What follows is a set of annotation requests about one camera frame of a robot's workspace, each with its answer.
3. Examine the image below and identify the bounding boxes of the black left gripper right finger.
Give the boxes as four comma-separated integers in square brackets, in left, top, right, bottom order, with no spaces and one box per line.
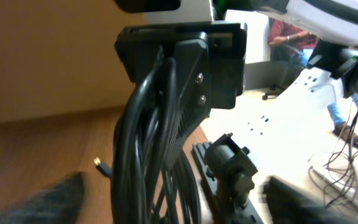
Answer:
[262,176,358,224]

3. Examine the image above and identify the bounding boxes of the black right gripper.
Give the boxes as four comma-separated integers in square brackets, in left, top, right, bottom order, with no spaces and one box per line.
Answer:
[114,21,247,170]

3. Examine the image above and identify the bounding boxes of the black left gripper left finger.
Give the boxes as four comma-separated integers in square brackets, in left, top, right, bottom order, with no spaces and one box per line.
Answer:
[0,172,85,224]

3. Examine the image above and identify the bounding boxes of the black cable bundle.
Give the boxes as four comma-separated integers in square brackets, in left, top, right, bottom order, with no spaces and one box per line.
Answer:
[93,46,202,224]

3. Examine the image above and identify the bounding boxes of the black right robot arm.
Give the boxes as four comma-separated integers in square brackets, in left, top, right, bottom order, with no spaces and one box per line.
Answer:
[113,1,358,171]

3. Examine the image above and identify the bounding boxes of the seated person red shirt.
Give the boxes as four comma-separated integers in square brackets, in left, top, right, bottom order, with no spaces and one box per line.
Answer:
[267,18,358,151]

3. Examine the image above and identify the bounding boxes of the loose cables on floor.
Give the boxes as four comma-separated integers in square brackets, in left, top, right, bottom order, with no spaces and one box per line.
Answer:
[308,86,358,220]

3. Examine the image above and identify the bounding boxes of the black clamp mount on table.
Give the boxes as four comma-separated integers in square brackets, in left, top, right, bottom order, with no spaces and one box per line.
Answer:
[192,133,263,224]

